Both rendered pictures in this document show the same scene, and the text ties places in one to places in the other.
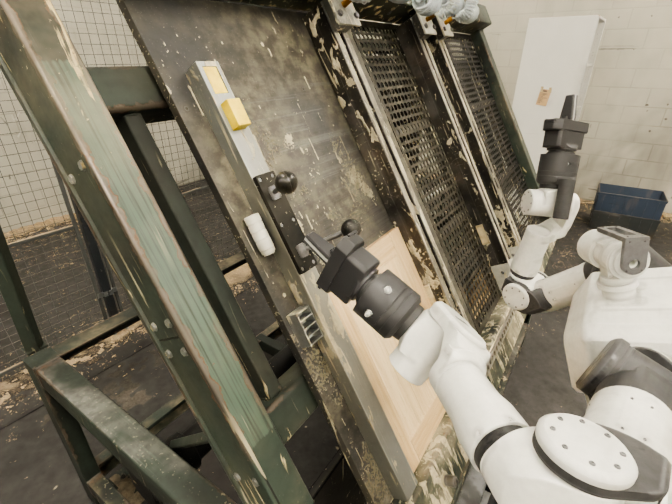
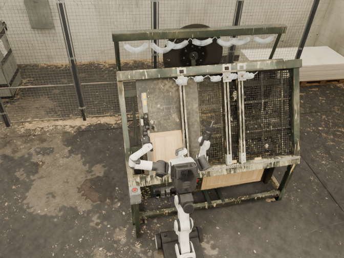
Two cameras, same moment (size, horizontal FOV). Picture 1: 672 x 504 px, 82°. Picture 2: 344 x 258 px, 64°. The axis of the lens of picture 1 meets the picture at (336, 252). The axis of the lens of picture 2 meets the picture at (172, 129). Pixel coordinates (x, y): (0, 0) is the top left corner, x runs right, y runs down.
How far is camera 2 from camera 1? 259 cm
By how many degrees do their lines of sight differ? 37
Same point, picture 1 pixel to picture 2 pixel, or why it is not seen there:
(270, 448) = (127, 150)
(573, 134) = (209, 129)
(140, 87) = (134, 93)
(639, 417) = (146, 162)
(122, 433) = not seen: hidden behind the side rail
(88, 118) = (122, 102)
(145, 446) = not seen: hidden behind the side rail
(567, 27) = not seen: outside the picture
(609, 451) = (134, 157)
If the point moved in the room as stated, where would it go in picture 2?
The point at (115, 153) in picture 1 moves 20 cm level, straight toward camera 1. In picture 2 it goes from (123, 107) to (116, 117)
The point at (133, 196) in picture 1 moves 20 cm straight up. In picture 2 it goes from (123, 112) to (122, 97)
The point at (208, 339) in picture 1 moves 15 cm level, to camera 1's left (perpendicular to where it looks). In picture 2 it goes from (125, 132) to (117, 127)
